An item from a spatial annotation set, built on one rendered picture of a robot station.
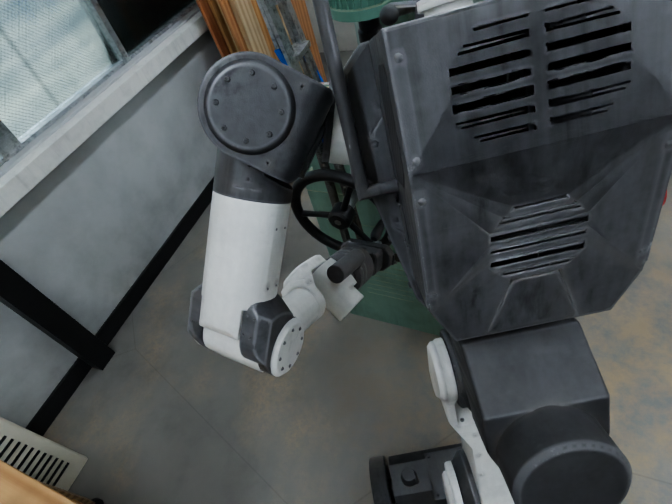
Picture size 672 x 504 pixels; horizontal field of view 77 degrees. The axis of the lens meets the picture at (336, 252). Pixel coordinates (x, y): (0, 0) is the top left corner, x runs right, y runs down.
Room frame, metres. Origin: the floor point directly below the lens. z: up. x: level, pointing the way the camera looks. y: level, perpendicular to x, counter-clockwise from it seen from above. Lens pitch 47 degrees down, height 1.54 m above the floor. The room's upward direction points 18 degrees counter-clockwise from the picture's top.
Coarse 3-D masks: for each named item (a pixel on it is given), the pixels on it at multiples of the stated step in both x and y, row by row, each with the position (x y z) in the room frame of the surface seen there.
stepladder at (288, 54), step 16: (256, 0) 2.02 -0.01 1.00; (272, 0) 2.00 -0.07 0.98; (288, 0) 2.14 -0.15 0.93; (272, 16) 1.98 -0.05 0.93; (288, 16) 2.10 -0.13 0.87; (272, 32) 2.00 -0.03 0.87; (288, 32) 2.13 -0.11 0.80; (288, 48) 1.98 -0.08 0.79; (304, 48) 2.03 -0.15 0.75; (288, 64) 1.96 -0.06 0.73; (304, 64) 2.12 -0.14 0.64; (320, 80) 2.11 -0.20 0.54
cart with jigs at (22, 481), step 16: (0, 464) 0.58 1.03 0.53; (0, 480) 0.54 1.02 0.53; (16, 480) 0.52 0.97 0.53; (32, 480) 0.51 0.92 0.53; (0, 496) 0.50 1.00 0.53; (16, 496) 0.48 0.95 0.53; (32, 496) 0.47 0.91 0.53; (48, 496) 0.46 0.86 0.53; (64, 496) 0.45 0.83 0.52; (80, 496) 0.60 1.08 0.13
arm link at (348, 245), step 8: (352, 240) 0.66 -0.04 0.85; (360, 240) 0.66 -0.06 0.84; (344, 248) 0.59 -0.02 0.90; (352, 248) 0.58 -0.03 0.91; (360, 248) 0.59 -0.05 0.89; (368, 248) 0.62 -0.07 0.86; (376, 248) 0.61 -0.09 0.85; (384, 248) 0.61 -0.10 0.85; (368, 256) 0.57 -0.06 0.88; (376, 256) 0.58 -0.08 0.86; (384, 256) 0.60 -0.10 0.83; (392, 256) 0.60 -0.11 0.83; (368, 264) 0.55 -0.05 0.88; (376, 264) 0.57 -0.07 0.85; (384, 264) 0.59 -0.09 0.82; (392, 264) 0.59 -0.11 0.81; (368, 272) 0.54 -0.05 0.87; (376, 272) 0.57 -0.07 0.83
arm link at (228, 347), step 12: (288, 300) 0.41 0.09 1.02; (300, 300) 0.41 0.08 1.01; (312, 300) 0.42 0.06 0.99; (300, 312) 0.39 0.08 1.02; (312, 312) 0.40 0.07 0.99; (204, 336) 0.34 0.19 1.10; (216, 336) 0.33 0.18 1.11; (216, 348) 0.32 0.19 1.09; (228, 348) 0.31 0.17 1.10; (240, 360) 0.30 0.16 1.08
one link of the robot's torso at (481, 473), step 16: (432, 352) 0.27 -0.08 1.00; (432, 368) 0.27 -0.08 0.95; (448, 368) 0.24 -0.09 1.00; (432, 384) 0.28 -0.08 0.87; (448, 384) 0.23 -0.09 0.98; (448, 400) 0.22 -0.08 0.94; (448, 416) 0.23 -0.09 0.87; (464, 416) 0.23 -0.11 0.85; (464, 432) 0.21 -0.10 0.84; (464, 448) 0.23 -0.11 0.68; (480, 448) 0.19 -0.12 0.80; (464, 464) 0.20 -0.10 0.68; (480, 464) 0.18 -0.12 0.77; (464, 480) 0.18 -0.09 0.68; (480, 480) 0.16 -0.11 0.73; (496, 480) 0.16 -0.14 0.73; (464, 496) 0.16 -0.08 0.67; (480, 496) 0.15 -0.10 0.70; (496, 496) 0.14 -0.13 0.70
